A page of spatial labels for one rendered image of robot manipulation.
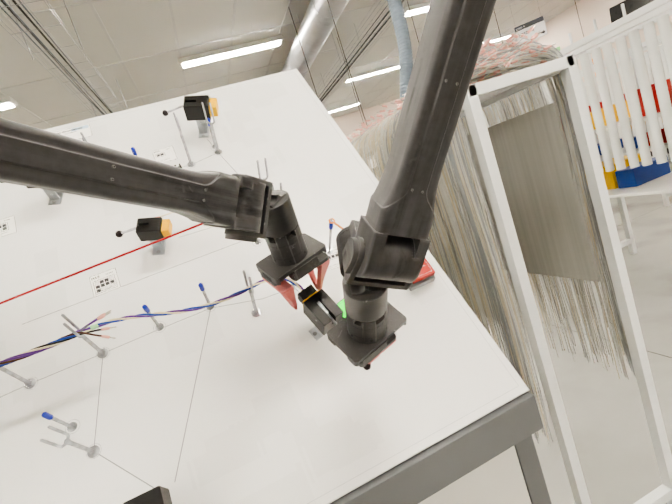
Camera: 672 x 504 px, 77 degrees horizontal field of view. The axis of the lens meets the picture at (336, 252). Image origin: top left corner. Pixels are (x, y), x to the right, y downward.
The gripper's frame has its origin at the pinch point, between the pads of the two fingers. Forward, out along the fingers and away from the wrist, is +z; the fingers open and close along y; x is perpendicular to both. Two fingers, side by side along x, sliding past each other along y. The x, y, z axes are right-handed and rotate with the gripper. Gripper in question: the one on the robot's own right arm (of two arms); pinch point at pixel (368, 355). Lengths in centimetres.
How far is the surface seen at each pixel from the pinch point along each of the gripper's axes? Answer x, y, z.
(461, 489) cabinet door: 20.8, -1.5, 21.7
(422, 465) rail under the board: 15.2, 3.2, 10.5
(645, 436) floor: 53, -96, 121
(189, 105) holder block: -68, -9, -14
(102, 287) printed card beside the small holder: -45, 27, -1
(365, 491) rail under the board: 12.0, 12.5, 9.4
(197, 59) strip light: -460, -164, 146
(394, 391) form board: 4.5, -1.5, 8.5
